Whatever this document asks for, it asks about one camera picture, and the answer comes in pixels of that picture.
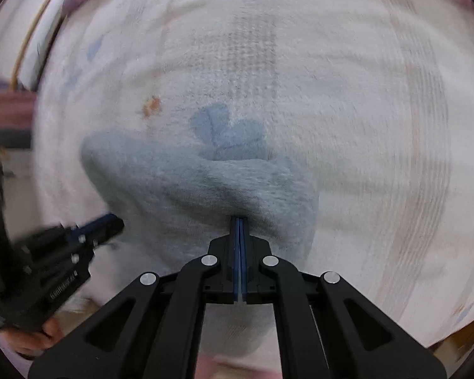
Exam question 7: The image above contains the person's left hand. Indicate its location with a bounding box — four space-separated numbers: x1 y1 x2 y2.
4 318 64 359

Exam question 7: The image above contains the grey zip hoodie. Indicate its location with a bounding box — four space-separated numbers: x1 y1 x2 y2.
81 126 320 358

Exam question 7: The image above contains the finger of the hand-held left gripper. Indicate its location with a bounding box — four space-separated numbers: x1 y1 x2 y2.
68 213 125 242
82 230 122 252

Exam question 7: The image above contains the wooden rack rail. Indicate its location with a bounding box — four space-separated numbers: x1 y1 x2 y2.
12 0 76 87

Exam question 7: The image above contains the pink grey striped towel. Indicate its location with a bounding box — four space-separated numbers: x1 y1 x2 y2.
0 83 38 151

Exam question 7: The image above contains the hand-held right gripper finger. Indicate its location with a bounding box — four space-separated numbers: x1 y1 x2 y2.
240 215 447 379
27 215 241 379

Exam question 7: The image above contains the white fleece bed blanket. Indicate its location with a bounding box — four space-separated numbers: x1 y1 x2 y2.
32 0 474 348

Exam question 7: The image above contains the person's pink padded clothing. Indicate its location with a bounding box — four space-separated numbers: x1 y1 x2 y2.
197 355 281 379

